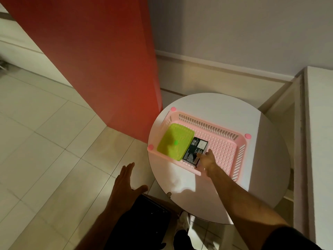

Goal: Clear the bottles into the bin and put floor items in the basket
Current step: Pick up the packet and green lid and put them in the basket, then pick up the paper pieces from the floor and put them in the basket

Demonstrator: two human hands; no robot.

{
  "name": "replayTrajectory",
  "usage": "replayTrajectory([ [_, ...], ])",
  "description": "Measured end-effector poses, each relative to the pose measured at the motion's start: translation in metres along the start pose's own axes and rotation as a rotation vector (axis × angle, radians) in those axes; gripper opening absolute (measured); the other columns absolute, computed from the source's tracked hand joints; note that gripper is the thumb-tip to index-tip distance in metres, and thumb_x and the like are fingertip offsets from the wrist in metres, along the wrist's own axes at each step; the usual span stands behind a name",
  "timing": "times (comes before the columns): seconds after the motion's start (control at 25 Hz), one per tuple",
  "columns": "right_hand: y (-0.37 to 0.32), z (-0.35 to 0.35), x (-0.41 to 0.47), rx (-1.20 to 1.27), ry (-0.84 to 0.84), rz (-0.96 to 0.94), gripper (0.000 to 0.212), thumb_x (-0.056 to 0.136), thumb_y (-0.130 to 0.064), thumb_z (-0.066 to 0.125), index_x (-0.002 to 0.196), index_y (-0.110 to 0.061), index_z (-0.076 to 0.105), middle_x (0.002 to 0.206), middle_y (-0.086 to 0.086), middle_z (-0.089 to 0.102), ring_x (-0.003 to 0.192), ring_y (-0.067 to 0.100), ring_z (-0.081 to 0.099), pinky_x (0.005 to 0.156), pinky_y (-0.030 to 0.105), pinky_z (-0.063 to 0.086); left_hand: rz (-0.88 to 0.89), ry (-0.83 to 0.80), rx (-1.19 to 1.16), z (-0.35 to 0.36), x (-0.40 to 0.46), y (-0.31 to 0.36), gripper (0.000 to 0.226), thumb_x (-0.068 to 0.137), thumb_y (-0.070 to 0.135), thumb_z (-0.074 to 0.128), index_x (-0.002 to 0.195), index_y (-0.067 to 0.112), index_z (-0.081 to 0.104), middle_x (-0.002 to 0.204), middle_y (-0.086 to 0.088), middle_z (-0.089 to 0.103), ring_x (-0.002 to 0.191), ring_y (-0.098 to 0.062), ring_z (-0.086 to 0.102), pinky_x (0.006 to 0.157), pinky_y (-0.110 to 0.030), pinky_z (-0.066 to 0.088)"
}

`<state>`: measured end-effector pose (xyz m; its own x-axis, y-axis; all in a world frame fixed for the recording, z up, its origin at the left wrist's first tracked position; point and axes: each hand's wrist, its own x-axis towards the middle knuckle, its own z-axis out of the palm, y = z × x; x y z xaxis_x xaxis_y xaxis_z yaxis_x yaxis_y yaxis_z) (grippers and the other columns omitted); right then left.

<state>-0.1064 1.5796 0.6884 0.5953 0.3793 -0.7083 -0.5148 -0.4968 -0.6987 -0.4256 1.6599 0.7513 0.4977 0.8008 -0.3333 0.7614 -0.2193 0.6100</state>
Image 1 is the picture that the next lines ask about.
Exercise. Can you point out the person's left hand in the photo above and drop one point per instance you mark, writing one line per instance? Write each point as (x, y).
(122, 191)

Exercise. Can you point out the person's right hand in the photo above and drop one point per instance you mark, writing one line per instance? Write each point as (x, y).
(208, 163)

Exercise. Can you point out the person's left thumb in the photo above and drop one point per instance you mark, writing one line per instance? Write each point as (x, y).
(141, 189)

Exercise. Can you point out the person's right fingers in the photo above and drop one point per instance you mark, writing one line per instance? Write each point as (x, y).
(204, 156)

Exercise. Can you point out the black card box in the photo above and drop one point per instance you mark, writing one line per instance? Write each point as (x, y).
(193, 150)

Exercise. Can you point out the person's left forearm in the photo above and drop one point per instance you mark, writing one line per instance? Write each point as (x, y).
(106, 229)

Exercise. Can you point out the person's right forearm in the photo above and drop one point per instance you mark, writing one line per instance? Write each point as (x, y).
(242, 203)

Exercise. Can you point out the pink plastic basket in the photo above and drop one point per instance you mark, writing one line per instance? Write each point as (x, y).
(223, 150)

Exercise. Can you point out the black storage bag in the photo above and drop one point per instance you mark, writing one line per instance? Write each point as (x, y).
(145, 221)

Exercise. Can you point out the green plastic lidded box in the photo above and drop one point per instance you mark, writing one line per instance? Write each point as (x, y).
(173, 141)

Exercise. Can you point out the white shoe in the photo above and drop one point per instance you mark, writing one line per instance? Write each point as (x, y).
(183, 221)

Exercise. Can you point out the black trouser leg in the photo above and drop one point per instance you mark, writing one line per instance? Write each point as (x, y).
(182, 240)

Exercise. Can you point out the white counter unit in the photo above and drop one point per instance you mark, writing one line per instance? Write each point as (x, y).
(316, 143)

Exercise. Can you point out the black shirt sleeve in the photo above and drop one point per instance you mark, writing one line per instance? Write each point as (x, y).
(294, 239)

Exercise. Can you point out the red cabinet panel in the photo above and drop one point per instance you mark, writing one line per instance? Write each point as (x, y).
(104, 62)

